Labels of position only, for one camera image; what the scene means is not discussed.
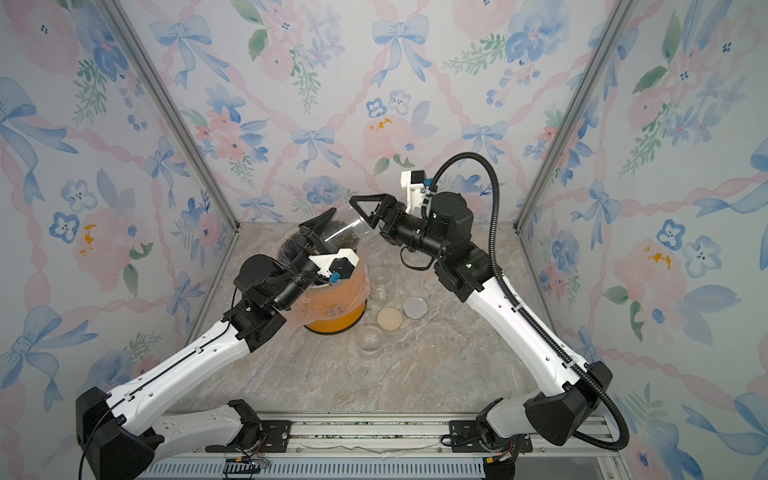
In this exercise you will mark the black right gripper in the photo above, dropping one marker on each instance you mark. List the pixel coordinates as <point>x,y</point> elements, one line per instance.
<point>392,208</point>

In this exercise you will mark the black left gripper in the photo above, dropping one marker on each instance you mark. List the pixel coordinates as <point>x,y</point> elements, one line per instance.
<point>316,230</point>

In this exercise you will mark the glass jar with tea leaves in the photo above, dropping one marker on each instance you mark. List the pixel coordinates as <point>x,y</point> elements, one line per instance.
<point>381,284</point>

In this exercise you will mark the grey metal jar lid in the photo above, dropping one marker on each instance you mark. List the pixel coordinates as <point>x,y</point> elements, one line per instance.
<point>415,307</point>

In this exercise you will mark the beige jar lid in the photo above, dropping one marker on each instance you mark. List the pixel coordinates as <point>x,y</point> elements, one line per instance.
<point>390,319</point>

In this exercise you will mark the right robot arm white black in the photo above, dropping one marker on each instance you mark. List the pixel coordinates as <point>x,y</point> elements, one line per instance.
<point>570,388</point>

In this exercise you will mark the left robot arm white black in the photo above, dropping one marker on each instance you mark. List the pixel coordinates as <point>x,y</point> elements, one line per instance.
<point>123,431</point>

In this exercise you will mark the orange trash bin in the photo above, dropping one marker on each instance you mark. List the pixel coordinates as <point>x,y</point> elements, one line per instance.
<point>337,296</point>

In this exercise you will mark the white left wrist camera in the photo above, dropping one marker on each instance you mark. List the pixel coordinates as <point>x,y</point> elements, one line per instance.
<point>337,266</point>

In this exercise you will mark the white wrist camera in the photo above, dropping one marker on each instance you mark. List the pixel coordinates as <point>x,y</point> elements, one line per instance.
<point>417,189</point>
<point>337,266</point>

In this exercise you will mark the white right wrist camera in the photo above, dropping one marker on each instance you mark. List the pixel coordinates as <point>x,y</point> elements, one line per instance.
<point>417,189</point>

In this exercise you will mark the left aluminium corner post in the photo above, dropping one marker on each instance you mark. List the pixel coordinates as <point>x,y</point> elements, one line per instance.
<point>128,38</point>

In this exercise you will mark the aluminium corner post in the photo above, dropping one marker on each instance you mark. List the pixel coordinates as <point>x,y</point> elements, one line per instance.
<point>614,28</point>
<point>128,38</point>

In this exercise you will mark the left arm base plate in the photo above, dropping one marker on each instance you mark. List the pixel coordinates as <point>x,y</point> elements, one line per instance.
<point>270,436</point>

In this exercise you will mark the aluminium frame rail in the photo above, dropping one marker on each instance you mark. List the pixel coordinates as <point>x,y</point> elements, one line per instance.
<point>386,446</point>

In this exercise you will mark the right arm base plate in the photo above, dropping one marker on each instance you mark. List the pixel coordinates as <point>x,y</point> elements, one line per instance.
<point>469,436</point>

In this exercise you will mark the right aluminium corner post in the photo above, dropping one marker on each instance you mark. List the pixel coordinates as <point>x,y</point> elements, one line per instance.
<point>614,28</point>

